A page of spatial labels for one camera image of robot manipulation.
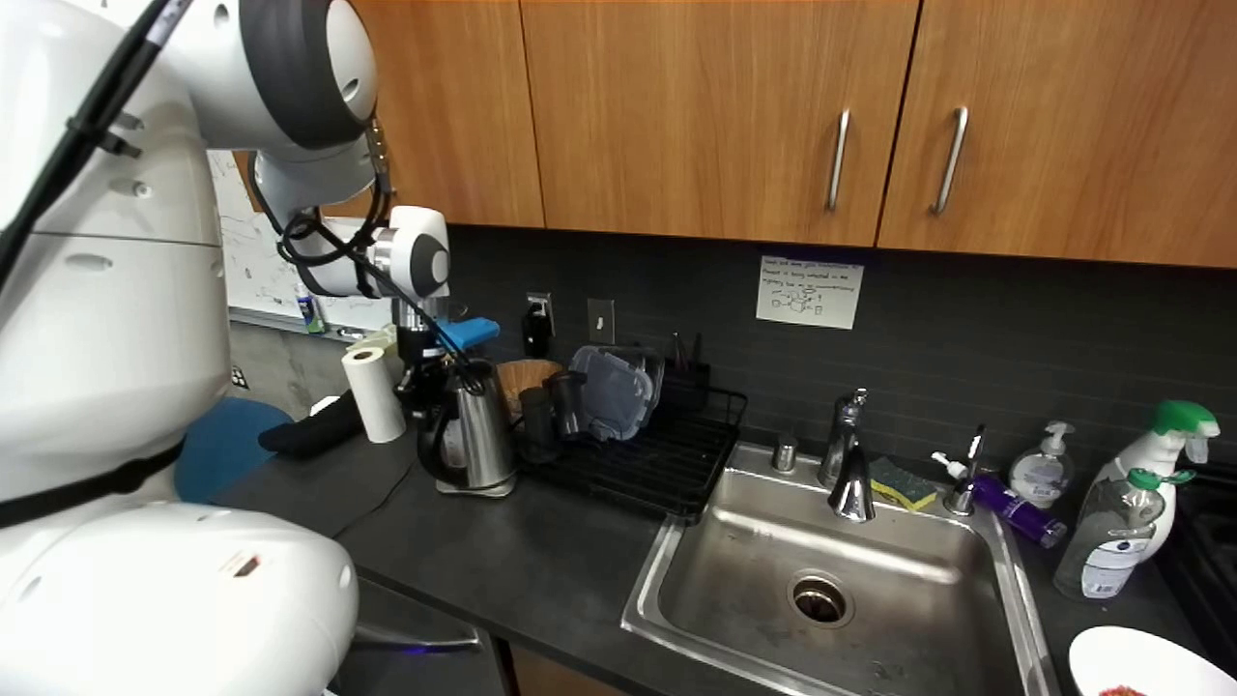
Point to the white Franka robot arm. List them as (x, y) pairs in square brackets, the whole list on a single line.
[(118, 606)]

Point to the black plug adapter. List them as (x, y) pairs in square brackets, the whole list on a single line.
[(538, 333)]

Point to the small chrome side tap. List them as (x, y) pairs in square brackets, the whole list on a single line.
[(968, 476)]

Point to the white paper towel roll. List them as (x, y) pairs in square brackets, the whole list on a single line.
[(373, 401)]

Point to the clear soap pump bottle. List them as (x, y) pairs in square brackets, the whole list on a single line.
[(1040, 469)]

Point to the yellow green sponge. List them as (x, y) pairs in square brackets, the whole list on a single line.
[(901, 484)]

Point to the chrome sink faucet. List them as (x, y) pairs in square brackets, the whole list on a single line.
[(853, 484)]

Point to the spray bottle with green trigger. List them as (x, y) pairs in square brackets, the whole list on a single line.
[(1121, 527)]

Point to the white plate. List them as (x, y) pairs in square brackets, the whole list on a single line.
[(1136, 661)]

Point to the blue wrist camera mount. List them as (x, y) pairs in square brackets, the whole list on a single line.
[(466, 333)]

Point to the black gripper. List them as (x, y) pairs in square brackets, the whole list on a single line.
[(423, 355)]

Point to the brown wooden bowl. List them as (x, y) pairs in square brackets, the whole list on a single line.
[(525, 379)]

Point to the black travel mug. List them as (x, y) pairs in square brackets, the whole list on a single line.
[(542, 428)]

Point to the wall poster with photos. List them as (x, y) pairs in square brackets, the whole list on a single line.
[(257, 275)]

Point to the small chrome sink knob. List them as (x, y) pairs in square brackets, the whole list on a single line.
[(788, 456)]

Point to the wooden cabinet door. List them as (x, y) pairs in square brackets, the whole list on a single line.
[(244, 179), (1094, 118), (697, 118), (451, 102)]

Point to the stainless steel electric kettle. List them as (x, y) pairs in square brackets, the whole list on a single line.
[(489, 431)]

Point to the stainless steel sink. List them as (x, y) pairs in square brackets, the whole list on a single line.
[(775, 543)]

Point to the white paper wall note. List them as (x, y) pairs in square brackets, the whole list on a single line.
[(811, 292)]

